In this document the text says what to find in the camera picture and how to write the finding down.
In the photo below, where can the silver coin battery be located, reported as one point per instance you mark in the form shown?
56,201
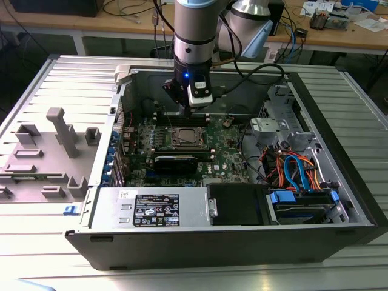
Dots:
226,122

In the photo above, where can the small black box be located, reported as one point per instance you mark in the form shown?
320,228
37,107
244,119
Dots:
301,32

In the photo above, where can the black open PC case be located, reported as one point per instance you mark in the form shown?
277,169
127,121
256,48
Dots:
197,251

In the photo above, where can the hard disk in blue carrier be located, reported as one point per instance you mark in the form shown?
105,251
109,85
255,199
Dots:
282,198

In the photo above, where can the blue plastic latch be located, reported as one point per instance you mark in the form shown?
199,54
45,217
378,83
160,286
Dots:
71,210

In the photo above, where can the black graphics card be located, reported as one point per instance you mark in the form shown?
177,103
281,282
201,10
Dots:
175,166

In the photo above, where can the blue box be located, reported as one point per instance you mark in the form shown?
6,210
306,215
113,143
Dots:
360,3

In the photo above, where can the metal CPU socket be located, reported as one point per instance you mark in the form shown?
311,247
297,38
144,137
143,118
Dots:
173,145

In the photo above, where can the copper heat sink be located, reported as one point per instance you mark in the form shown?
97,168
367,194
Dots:
318,21

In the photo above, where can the silver CPU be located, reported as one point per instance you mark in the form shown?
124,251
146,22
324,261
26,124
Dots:
188,136

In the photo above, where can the RAM slot white clips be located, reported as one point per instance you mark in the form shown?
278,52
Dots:
201,115
201,120

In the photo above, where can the silver perforated drive cage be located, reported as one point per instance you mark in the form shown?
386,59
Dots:
263,127

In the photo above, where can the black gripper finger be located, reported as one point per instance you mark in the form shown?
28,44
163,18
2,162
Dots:
171,91
189,112

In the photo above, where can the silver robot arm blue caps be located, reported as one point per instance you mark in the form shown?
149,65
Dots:
194,30

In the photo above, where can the white box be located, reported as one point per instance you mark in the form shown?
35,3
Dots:
318,4

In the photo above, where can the wooden desk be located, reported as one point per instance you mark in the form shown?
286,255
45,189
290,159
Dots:
333,39

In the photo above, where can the green motherboard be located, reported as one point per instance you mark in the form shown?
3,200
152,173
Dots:
224,142

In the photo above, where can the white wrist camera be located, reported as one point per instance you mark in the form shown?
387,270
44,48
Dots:
200,97

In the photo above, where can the black flat box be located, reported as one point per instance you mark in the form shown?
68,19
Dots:
54,7

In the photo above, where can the grey parts rack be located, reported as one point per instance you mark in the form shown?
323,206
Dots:
45,157

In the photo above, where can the black upright box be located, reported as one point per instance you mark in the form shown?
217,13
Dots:
276,18

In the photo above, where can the grey electronic device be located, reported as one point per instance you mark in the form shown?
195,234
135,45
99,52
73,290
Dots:
339,21

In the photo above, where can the white paper sheets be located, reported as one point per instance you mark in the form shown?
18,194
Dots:
373,25

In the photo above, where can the silver power supply unit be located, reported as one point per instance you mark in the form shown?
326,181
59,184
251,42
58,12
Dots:
112,209

